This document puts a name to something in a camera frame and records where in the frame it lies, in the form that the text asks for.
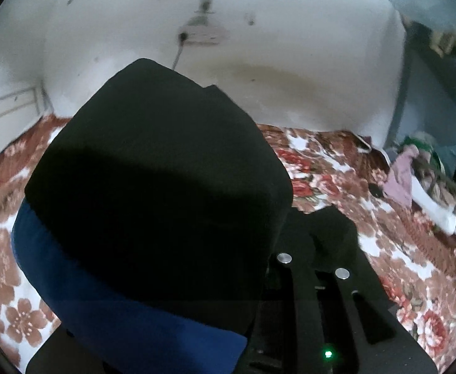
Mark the blue black hooded jacket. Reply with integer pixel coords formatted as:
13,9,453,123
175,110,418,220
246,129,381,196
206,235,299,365
11,57,360,374

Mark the floral bed blanket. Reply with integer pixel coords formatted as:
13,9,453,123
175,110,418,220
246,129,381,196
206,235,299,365
0,115,456,373

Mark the pink cloth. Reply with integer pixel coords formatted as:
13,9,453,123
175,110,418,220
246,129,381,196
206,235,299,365
383,144,419,207

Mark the white sock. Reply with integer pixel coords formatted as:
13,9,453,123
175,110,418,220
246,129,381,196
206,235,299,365
411,176,456,236

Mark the blue fabric wardrobe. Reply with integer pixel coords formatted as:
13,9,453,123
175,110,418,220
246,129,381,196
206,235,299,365
385,0,456,161

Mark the white power strip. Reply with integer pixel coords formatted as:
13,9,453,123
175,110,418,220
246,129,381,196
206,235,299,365
178,25,228,46

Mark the white headboard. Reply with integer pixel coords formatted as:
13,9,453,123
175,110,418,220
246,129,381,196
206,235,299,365
0,82,52,152

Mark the black power cable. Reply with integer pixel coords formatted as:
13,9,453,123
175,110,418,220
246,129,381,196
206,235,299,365
170,32,188,71

